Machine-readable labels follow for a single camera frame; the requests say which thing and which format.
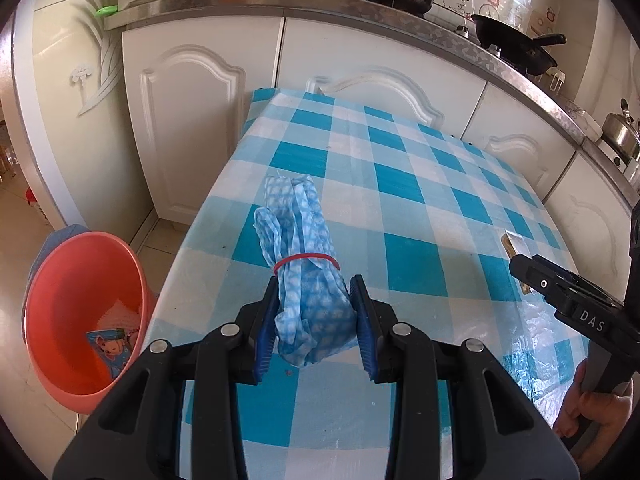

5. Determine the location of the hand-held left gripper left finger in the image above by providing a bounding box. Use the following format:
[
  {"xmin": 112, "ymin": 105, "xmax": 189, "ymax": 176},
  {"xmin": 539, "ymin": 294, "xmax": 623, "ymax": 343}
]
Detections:
[{"xmin": 52, "ymin": 276, "xmax": 278, "ymax": 480}]

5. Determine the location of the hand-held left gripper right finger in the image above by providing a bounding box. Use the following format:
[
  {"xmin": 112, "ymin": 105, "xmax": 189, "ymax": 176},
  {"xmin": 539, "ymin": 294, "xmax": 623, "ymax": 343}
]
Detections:
[{"xmin": 349, "ymin": 275, "xmax": 576, "ymax": 480}]

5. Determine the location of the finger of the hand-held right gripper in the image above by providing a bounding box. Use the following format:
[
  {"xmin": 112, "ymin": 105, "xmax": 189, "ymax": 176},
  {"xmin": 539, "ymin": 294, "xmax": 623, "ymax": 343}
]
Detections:
[{"xmin": 509, "ymin": 254, "xmax": 626, "ymax": 343}]

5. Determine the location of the small white gold wrapper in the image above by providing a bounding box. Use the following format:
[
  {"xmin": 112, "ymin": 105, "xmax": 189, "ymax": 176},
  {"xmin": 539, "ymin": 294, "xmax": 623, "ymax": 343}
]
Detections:
[{"xmin": 501, "ymin": 230, "xmax": 533, "ymax": 297}]

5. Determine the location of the blue patterned cloth bundle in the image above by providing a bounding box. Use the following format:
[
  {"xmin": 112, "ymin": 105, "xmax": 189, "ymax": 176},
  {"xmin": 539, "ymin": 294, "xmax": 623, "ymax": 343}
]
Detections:
[{"xmin": 252, "ymin": 172, "xmax": 358, "ymax": 370}]

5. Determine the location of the pink plastic bucket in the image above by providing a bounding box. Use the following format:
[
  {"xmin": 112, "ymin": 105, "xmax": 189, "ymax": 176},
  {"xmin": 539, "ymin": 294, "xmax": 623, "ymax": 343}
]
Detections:
[{"xmin": 22, "ymin": 231, "xmax": 161, "ymax": 415}]

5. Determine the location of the person's right hand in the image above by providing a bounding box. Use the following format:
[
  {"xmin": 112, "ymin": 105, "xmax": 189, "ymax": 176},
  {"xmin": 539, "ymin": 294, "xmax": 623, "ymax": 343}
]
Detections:
[{"xmin": 552, "ymin": 360, "xmax": 638, "ymax": 443}]

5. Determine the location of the cartoon print packet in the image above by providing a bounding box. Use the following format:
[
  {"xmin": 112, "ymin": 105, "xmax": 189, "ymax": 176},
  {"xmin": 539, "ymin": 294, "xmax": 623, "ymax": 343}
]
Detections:
[{"xmin": 85, "ymin": 329, "xmax": 141, "ymax": 381}]

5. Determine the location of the steel kettle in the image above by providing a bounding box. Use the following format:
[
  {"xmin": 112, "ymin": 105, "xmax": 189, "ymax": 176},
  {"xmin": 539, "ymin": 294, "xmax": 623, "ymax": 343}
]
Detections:
[{"xmin": 600, "ymin": 100, "xmax": 640, "ymax": 161}]

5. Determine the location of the blue cushioned stool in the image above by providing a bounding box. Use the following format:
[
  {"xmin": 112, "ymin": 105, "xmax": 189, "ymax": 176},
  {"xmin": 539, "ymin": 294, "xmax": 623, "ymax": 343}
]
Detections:
[{"xmin": 27, "ymin": 224, "xmax": 93, "ymax": 281}]

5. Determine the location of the black frying pan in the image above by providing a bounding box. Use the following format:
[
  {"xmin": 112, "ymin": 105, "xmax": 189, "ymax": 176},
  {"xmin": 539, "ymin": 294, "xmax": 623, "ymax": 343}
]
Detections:
[{"xmin": 470, "ymin": 14, "xmax": 568, "ymax": 76}]

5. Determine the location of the cream refrigerator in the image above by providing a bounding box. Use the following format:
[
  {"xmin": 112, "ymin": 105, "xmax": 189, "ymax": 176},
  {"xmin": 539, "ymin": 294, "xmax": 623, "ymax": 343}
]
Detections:
[{"xmin": 10, "ymin": 0, "xmax": 153, "ymax": 233}]

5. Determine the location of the grey kitchen countertop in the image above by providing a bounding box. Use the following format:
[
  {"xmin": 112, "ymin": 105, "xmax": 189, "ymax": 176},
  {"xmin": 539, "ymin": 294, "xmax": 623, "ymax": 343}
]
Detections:
[{"xmin": 105, "ymin": 0, "xmax": 640, "ymax": 196}]

